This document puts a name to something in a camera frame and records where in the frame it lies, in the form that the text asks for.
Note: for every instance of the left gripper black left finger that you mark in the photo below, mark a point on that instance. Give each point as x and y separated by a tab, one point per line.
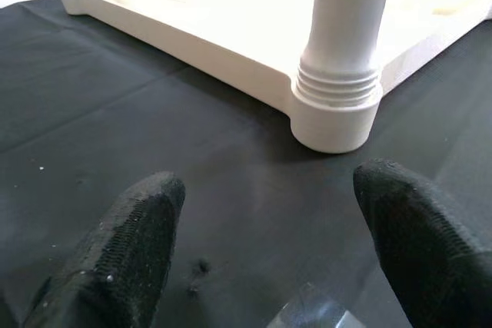
119	259

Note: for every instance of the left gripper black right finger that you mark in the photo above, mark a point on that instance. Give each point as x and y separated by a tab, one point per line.
430	251

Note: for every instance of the white plastic table top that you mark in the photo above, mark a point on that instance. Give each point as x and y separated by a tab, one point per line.
211	28

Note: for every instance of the black tablecloth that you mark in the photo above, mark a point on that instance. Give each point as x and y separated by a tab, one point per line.
115	113

